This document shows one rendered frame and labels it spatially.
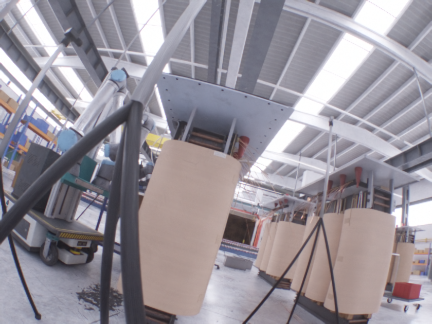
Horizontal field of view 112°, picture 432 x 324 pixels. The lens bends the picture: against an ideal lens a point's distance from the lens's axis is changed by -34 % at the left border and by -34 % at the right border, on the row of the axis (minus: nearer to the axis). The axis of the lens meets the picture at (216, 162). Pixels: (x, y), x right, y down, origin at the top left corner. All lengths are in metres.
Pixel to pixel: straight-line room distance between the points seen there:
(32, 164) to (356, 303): 2.97
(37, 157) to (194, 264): 1.55
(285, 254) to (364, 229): 1.98
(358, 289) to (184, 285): 1.49
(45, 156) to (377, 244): 2.91
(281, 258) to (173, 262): 2.86
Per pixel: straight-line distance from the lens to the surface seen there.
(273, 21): 4.86
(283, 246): 3.79
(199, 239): 1.08
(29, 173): 2.09
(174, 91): 1.32
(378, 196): 2.30
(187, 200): 1.09
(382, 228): 2.21
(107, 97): 1.68
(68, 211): 2.14
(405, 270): 6.48
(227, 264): 5.09
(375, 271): 2.19
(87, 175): 2.08
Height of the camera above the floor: 0.67
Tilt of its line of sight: 18 degrees up
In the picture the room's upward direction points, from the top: 17 degrees clockwise
